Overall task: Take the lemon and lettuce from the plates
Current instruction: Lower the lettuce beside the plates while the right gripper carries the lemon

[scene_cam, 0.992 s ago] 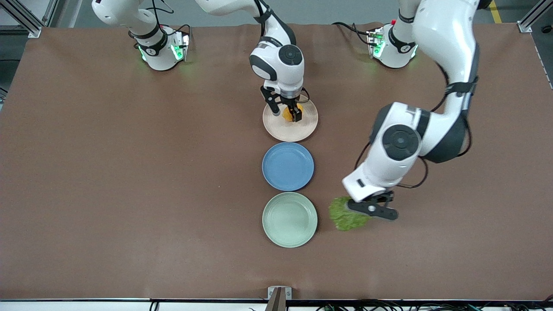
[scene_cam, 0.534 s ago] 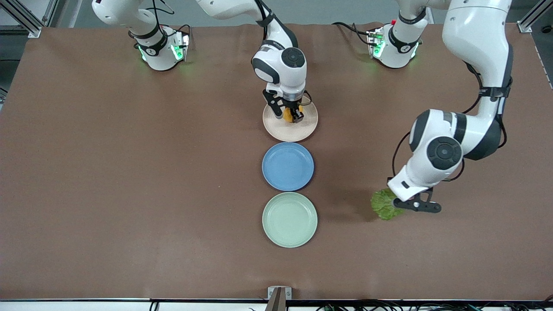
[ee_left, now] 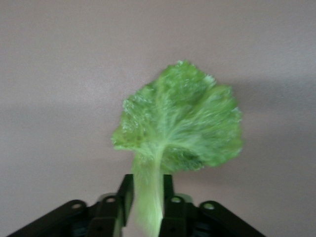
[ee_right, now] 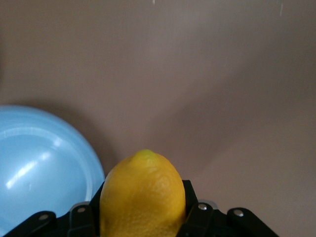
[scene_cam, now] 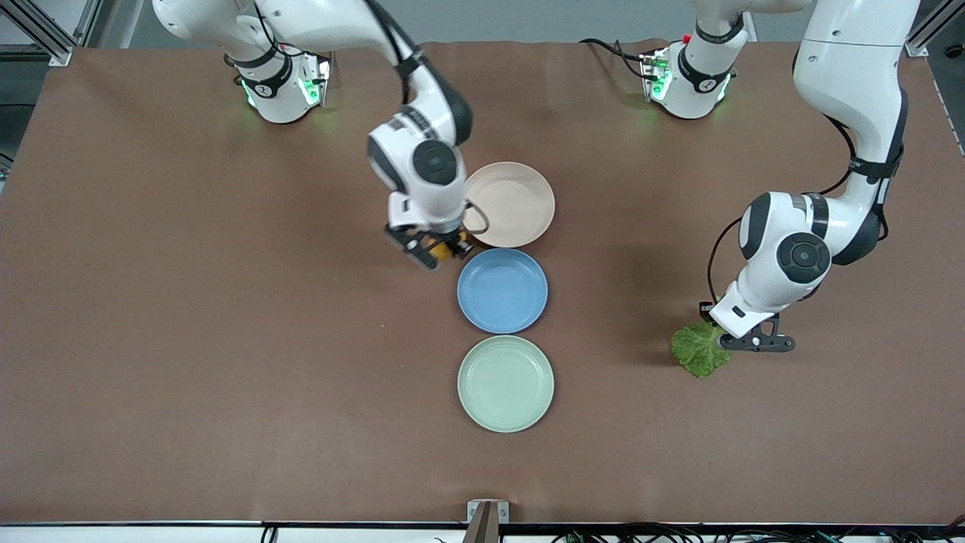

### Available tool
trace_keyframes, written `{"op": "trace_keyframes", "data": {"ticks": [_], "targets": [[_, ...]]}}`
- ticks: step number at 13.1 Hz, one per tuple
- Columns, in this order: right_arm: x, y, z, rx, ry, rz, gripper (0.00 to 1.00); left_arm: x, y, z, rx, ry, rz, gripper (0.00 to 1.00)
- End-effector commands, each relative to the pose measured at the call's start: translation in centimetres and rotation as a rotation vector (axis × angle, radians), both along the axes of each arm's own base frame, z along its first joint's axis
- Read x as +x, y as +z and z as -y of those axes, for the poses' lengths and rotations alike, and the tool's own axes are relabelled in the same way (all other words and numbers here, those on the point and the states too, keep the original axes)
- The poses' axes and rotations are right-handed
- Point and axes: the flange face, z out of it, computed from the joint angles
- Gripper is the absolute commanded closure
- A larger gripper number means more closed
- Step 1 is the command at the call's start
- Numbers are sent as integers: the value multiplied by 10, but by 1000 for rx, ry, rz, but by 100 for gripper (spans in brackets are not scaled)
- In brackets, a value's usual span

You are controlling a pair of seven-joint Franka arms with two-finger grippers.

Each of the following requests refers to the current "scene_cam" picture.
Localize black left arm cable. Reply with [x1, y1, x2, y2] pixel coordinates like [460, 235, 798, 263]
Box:
[706, 113, 860, 306]

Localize aluminium frame bar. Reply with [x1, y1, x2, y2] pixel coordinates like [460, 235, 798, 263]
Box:
[905, 0, 954, 58]
[0, 0, 103, 67]

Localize light green round plate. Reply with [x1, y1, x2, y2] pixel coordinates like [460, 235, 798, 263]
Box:
[457, 335, 555, 434]

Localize beige round plate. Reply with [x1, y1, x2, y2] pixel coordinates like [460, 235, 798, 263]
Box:
[463, 161, 556, 248]

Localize black base cable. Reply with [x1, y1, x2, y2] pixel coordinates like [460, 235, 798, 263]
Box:
[578, 37, 651, 81]

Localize brown table mat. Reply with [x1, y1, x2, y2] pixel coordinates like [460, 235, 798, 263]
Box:
[0, 38, 965, 526]

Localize yellow lemon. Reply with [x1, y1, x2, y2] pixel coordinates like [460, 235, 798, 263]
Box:
[431, 235, 473, 262]

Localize grey metal bracket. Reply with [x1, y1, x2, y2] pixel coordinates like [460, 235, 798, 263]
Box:
[467, 499, 510, 543]

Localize green lettuce leaf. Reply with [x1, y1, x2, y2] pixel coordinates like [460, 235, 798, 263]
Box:
[670, 322, 731, 379]

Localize blue round plate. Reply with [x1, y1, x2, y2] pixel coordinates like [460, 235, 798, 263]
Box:
[457, 248, 550, 334]

